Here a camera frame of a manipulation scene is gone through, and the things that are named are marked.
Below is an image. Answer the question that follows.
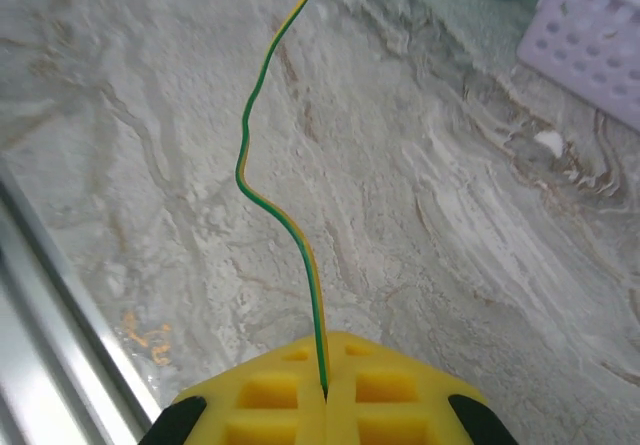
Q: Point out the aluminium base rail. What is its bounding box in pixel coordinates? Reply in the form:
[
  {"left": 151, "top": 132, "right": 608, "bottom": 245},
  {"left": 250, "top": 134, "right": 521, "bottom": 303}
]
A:
[{"left": 0, "top": 162, "right": 169, "bottom": 445}]

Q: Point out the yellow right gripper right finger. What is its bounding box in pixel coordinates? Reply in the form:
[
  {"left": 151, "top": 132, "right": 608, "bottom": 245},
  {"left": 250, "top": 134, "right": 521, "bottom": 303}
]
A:
[{"left": 326, "top": 331, "right": 487, "bottom": 445}]

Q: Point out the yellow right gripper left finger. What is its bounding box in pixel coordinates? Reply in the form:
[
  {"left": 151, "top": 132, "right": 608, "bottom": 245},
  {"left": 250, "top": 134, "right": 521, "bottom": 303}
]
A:
[{"left": 172, "top": 333, "right": 327, "bottom": 445}]

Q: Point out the yellow and green striped cable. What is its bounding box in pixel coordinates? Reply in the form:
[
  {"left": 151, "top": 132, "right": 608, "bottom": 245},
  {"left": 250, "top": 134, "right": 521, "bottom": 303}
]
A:
[{"left": 234, "top": 0, "right": 332, "bottom": 401}]

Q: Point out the lilac perforated plastic basket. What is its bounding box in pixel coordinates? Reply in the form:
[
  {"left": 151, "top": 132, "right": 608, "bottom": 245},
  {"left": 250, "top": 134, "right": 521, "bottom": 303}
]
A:
[{"left": 515, "top": 0, "right": 640, "bottom": 134}]

